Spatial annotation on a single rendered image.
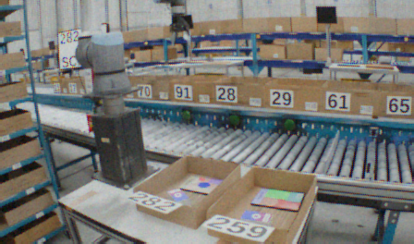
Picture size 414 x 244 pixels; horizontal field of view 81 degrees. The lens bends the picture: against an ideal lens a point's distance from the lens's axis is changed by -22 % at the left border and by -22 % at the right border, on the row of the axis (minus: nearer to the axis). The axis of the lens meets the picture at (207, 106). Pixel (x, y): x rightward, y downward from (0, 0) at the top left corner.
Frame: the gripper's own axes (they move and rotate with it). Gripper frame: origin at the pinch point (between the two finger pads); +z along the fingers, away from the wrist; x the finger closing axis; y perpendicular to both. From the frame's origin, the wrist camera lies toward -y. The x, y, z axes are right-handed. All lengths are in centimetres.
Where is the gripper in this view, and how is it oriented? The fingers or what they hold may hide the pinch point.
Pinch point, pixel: (181, 44)
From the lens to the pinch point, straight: 190.3
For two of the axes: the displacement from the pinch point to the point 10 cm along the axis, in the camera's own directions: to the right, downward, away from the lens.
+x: 9.0, 0.5, -4.4
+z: 0.6, 9.7, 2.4
